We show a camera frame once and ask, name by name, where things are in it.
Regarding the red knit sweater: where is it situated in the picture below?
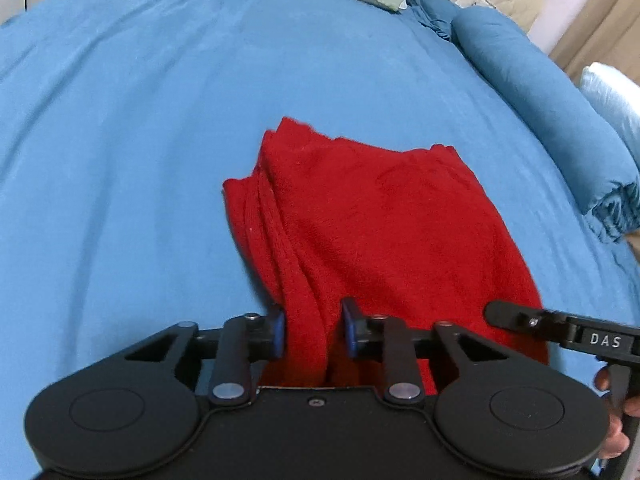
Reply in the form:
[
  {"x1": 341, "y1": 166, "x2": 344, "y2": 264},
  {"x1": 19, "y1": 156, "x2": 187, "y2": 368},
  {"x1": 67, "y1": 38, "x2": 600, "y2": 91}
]
[{"x1": 224, "y1": 118, "x2": 548, "y2": 387}]

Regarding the person right hand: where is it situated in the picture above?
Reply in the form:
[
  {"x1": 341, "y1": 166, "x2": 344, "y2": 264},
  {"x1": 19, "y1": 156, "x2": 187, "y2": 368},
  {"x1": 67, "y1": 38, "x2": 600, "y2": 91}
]
[{"x1": 593, "y1": 367, "x2": 640, "y2": 460}]

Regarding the rolled blue duvet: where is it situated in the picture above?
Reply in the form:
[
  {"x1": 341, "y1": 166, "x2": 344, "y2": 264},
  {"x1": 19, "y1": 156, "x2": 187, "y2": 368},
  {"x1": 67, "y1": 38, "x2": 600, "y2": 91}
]
[{"x1": 406, "y1": 0, "x2": 639, "y2": 242}]

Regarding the light blue blanket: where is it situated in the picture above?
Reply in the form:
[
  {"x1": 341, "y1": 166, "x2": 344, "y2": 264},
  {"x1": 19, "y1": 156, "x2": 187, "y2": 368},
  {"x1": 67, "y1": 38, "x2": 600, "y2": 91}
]
[{"x1": 579, "y1": 62, "x2": 640, "y2": 165}]

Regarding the blue bed sheet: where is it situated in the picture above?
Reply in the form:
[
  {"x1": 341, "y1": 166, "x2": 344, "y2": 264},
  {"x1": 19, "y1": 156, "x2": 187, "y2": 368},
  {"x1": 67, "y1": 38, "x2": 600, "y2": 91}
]
[{"x1": 1, "y1": 0, "x2": 639, "y2": 479}]

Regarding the beige curtain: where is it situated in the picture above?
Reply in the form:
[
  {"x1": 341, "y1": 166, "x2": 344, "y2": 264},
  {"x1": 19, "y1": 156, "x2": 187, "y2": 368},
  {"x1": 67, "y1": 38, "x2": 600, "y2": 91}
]
[{"x1": 549, "y1": 0, "x2": 640, "y2": 84}]

